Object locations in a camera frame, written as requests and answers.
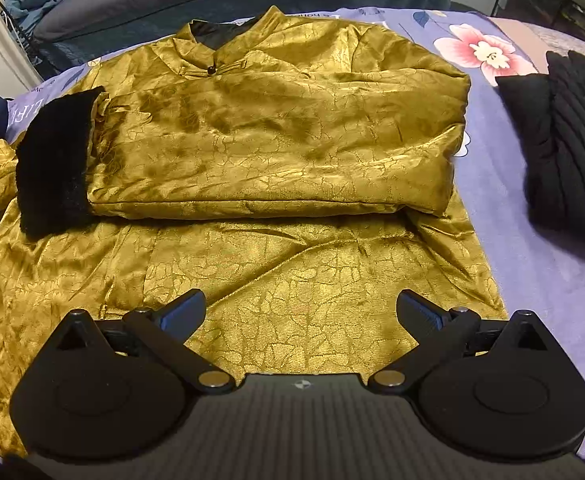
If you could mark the teal bed skirt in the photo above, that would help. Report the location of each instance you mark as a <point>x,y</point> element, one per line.
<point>83,47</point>

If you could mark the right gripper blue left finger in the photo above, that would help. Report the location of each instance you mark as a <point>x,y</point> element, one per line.
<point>181,317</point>

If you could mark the black knitted garment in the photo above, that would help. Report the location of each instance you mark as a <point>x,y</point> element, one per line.
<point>548,112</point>

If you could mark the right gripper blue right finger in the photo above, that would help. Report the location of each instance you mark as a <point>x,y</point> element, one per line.
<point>420,317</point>

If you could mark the gold satin jacket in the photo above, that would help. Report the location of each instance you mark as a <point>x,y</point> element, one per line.
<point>299,171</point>

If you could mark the purple floral bed sheet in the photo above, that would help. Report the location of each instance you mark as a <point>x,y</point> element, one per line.
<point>489,171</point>

